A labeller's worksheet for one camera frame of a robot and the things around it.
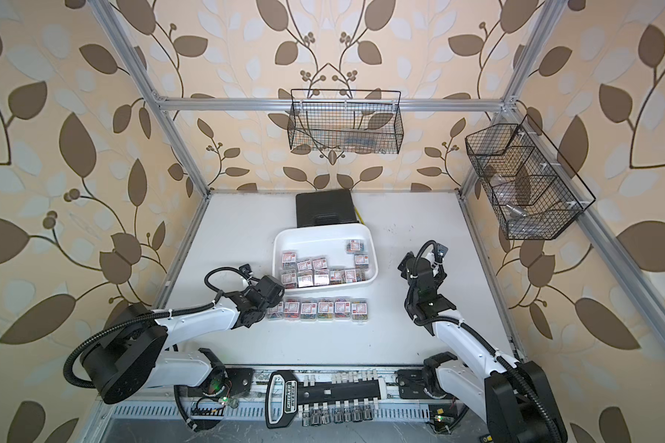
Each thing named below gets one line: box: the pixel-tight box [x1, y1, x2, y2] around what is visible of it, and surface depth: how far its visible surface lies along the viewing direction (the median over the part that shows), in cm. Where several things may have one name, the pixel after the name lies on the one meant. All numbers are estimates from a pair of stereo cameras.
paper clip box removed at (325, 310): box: [317, 299, 335, 322], surface depth 88 cm
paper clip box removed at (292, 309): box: [283, 298, 301, 322], surface depth 88 cm
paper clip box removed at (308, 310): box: [300, 300, 318, 322], surface depth 88 cm
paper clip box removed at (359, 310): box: [350, 299, 369, 323], surface depth 87 cm
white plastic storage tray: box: [273, 223, 379, 293], surface depth 101 cm
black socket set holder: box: [264, 370, 387, 429], surface depth 72 cm
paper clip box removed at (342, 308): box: [334, 297, 351, 321], surface depth 88 cm
